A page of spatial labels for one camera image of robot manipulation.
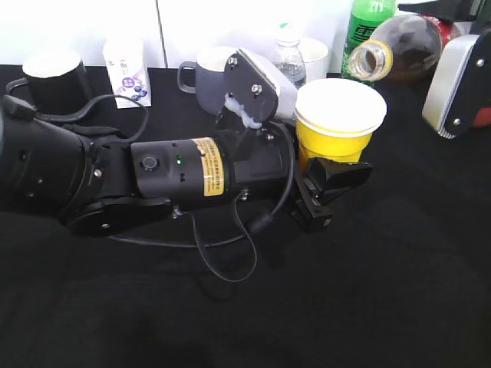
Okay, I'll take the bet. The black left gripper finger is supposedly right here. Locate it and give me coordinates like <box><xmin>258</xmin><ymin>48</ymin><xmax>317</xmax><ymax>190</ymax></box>
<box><xmin>303</xmin><ymin>157</ymin><xmax>373</xmax><ymax>199</ymax></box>

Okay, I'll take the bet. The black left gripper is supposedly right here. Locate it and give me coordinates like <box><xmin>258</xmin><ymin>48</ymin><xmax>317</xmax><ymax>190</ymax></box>
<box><xmin>130</xmin><ymin>123</ymin><xmax>333</xmax><ymax>232</ymax></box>

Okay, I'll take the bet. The yellow paper cup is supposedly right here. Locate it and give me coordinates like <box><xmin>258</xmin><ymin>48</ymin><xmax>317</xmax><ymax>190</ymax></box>
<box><xmin>295</xmin><ymin>78</ymin><xmax>387</xmax><ymax>169</ymax></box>

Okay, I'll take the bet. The dark cola bottle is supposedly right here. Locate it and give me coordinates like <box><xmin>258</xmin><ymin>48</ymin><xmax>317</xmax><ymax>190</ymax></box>
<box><xmin>348</xmin><ymin>14</ymin><xmax>467</xmax><ymax>82</ymax></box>

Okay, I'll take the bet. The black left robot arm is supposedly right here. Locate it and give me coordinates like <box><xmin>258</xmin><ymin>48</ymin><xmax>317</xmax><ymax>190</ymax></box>
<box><xmin>1</xmin><ymin>95</ymin><xmax>373</xmax><ymax>237</ymax></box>

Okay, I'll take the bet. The green sprite bottle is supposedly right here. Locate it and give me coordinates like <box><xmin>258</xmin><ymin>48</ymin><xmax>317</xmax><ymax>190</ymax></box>
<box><xmin>341</xmin><ymin>0</ymin><xmax>397</xmax><ymax>81</ymax></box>

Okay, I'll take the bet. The green label water bottle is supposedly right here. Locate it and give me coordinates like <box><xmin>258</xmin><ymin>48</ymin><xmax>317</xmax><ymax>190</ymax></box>
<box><xmin>272</xmin><ymin>22</ymin><xmax>306</xmax><ymax>89</ymax></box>

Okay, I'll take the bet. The white mug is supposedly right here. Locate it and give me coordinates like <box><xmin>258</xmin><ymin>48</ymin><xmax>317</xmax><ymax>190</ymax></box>
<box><xmin>298</xmin><ymin>38</ymin><xmax>329</xmax><ymax>83</ymax></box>

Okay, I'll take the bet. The grey mug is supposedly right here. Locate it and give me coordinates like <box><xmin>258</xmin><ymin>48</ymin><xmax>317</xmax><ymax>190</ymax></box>
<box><xmin>177</xmin><ymin>46</ymin><xmax>237</xmax><ymax>116</ymax></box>

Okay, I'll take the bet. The blueberry milk carton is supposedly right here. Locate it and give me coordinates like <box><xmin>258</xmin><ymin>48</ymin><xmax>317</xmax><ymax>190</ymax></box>
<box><xmin>103</xmin><ymin>35</ymin><xmax>151</xmax><ymax>107</ymax></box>

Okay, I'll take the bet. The black mug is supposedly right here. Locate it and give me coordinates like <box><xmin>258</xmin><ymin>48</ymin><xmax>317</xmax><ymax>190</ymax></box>
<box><xmin>5</xmin><ymin>49</ymin><xmax>94</xmax><ymax>115</ymax></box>

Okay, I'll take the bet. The black cable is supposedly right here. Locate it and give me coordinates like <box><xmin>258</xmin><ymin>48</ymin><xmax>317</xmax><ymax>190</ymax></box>
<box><xmin>5</xmin><ymin>77</ymin><xmax>296</xmax><ymax>284</ymax></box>

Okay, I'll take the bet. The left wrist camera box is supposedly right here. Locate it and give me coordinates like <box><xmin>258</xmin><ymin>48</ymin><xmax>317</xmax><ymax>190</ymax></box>
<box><xmin>216</xmin><ymin>48</ymin><xmax>297</xmax><ymax>131</ymax></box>

